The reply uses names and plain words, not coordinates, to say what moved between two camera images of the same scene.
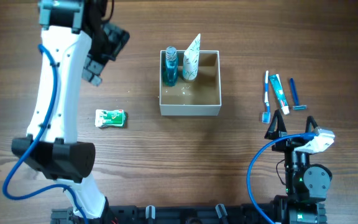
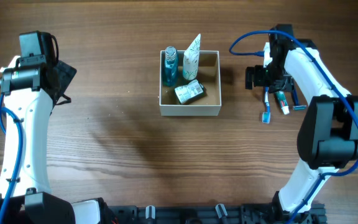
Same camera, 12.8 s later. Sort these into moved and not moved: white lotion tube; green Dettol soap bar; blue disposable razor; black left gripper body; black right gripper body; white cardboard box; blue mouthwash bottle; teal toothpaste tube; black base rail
Moved: black left gripper body; green Dettol soap bar; black right gripper body
Not moved: black base rail; white lotion tube; blue disposable razor; blue mouthwash bottle; teal toothpaste tube; white cardboard box
